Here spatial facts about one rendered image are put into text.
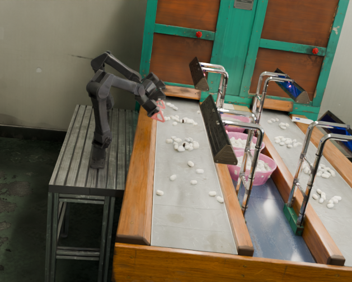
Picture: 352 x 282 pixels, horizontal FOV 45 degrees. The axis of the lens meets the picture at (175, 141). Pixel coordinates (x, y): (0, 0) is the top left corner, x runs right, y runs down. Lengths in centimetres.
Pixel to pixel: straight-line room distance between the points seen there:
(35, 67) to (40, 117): 46
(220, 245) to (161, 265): 22
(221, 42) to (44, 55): 163
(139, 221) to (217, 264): 31
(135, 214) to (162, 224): 11
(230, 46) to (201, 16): 29
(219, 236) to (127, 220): 34
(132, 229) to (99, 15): 262
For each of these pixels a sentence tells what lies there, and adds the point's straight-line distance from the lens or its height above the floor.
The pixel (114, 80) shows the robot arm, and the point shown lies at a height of 109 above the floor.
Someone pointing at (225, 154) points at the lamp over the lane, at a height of 108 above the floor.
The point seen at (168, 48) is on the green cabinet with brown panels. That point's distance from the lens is 309.
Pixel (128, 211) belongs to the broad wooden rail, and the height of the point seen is 76.
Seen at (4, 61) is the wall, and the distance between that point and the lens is 405.
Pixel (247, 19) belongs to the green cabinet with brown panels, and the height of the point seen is 138.
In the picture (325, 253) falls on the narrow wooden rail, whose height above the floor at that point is 75.
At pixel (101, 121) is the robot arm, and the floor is 89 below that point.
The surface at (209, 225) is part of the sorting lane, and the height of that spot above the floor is 74.
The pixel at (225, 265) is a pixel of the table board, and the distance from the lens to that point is 153.
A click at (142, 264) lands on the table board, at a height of 67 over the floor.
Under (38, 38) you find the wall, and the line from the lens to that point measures 395.
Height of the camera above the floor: 159
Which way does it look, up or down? 21 degrees down
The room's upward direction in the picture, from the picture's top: 9 degrees clockwise
